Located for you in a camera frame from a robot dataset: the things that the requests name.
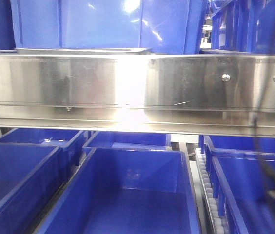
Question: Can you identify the silver steel tray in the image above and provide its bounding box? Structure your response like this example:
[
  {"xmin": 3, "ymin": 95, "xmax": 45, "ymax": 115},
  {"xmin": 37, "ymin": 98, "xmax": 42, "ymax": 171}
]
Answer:
[{"xmin": 16, "ymin": 48, "xmax": 151, "ymax": 55}]

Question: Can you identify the blue bin behind centre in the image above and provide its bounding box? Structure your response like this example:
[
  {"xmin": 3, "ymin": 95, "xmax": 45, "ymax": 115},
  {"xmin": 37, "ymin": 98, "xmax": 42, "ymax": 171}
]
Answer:
[{"xmin": 82, "ymin": 131, "xmax": 171, "ymax": 153}]

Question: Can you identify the blue bin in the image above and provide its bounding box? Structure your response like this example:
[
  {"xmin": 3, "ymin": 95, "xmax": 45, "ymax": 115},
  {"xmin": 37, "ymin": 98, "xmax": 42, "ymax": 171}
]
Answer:
[
  {"xmin": 11, "ymin": 0, "xmax": 207, "ymax": 54},
  {"xmin": 212, "ymin": 156, "xmax": 275, "ymax": 234},
  {"xmin": 82, "ymin": 131, "xmax": 171, "ymax": 153},
  {"xmin": 204, "ymin": 135, "xmax": 275, "ymax": 158},
  {"xmin": 0, "ymin": 128, "xmax": 89, "ymax": 181},
  {"xmin": 0, "ymin": 143, "xmax": 61, "ymax": 234},
  {"xmin": 37, "ymin": 148, "xmax": 201, "ymax": 234}
]

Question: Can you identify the blue bin behind left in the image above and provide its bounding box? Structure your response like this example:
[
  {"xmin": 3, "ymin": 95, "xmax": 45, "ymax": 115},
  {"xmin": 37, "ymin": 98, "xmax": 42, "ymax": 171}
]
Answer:
[{"xmin": 0, "ymin": 128, "xmax": 89, "ymax": 181}]

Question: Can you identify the blue bin lower centre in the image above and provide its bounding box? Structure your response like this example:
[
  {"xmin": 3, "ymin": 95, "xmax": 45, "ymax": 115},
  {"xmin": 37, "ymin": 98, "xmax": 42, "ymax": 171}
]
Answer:
[{"xmin": 37, "ymin": 148, "xmax": 201, "ymax": 234}]

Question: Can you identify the blue bin behind right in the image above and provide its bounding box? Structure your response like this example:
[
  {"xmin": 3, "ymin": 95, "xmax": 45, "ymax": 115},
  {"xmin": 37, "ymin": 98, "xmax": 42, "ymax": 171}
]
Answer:
[{"xmin": 204, "ymin": 135, "xmax": 275, "ymax": 158}]

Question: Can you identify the blue bin upper centre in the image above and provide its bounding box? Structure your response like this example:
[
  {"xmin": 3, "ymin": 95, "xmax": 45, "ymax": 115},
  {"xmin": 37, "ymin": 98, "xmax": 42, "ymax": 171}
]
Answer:
[{"xmin": 11, "ymin": 0, "xmax": 207, "ymax": 54}]

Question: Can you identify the blue bin lower right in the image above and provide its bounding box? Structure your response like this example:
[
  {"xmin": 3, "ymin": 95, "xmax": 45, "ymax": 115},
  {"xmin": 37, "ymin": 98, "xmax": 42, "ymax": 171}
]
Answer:
[{"xmin": 212, "ymin": 156, "xmax": 275, "ymax": 234}]

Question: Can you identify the roller track divider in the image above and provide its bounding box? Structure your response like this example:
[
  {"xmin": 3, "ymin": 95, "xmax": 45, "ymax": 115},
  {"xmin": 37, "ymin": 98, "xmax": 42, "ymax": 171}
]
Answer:
[{"xmin": 179, "ymin": 142, "xmax": 228, "ymax": 234}]

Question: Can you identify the blue bin lower left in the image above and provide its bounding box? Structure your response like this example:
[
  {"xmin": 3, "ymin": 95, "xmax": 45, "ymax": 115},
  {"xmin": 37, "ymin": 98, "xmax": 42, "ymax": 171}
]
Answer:
[{"xmin": 0, "ymin": 143, "xmax": 61, "ymax": 234}]

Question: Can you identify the blue crate upper right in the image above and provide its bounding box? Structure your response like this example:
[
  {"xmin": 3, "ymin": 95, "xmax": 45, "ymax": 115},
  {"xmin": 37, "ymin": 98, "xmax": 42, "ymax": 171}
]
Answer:
[{"xmin": 209, "ymin": 0, "xmax": 275, "ymax": 54}]

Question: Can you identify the stainless steel shelf rail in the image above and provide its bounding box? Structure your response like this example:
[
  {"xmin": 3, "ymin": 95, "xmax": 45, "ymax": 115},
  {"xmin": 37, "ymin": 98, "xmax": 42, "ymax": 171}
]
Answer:
[{"xmin": 0, "ymin": 54, "xmax": 275, "ymax": 137}]

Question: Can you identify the black cable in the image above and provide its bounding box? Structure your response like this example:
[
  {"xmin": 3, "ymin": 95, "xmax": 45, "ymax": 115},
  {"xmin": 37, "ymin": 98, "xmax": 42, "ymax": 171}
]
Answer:
[{"xmin": 252, "ymin": 117, "xmax": 275, "ymax": 203}]

